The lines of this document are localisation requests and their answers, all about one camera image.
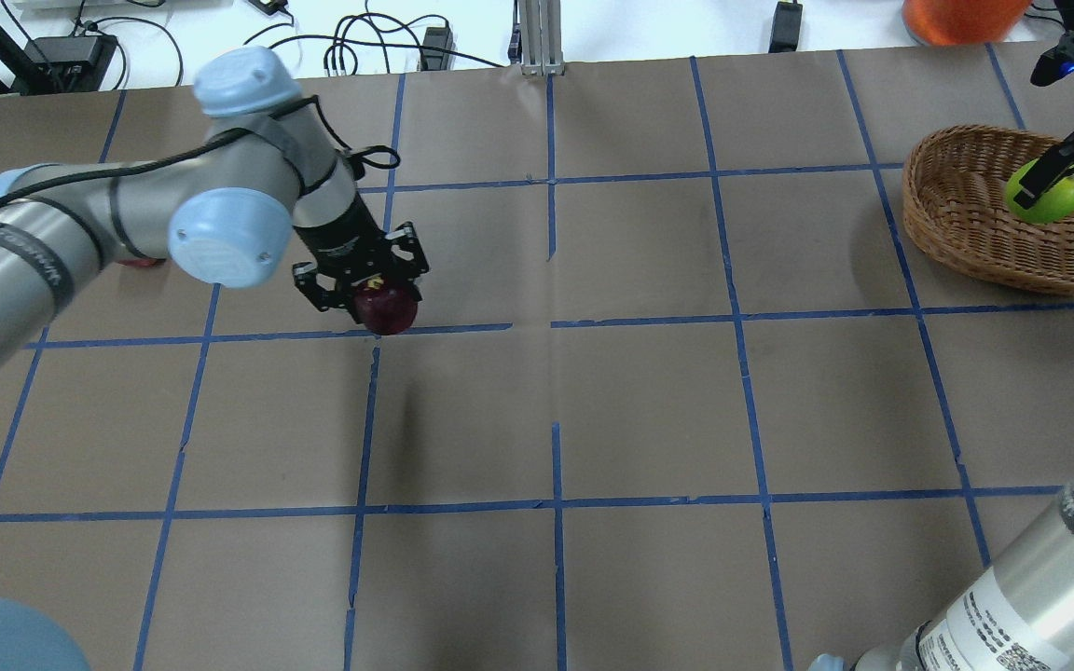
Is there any red yellow apple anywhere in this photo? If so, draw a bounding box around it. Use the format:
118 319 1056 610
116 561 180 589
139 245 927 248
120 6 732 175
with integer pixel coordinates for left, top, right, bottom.
117 258 166 268

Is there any black power adapter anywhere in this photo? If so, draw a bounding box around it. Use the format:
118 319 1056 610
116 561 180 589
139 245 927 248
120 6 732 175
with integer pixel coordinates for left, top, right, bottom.
767 1 803 54

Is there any green apple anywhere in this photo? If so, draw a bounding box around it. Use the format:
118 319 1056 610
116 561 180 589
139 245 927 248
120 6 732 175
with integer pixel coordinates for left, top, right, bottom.
1003 160 1074 225

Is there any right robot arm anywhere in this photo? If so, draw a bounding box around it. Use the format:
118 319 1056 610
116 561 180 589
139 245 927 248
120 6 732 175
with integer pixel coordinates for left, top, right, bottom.
811 30 1074 670

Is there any orange round object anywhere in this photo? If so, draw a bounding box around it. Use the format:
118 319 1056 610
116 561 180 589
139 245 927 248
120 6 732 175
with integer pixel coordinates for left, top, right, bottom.
901 1 1032 47

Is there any dark red apple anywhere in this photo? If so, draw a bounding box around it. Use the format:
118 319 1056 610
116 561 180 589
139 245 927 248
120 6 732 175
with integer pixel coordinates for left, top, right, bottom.
352 281 420 336

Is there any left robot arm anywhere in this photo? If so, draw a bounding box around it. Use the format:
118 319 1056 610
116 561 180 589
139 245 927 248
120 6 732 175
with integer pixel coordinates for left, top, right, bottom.
0 46 430 366

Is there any wicker basket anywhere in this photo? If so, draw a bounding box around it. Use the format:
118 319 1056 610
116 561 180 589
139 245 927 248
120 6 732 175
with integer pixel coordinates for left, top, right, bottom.
901 123 1074 296

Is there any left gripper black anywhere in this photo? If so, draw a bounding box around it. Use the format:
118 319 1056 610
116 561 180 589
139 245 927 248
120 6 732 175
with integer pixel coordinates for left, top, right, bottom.
293 222 430 313

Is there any black power brick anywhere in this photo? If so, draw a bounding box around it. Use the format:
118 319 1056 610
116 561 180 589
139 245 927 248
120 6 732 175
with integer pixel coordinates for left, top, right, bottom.
419 25 453 72

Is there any black box with cables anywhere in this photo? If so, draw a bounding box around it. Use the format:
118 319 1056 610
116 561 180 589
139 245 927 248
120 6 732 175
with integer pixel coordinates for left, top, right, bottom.
24 34 118 93

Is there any aluminium profile post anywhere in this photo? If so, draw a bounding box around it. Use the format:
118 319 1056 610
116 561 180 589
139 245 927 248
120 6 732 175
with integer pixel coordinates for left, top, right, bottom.
508 1 566 77

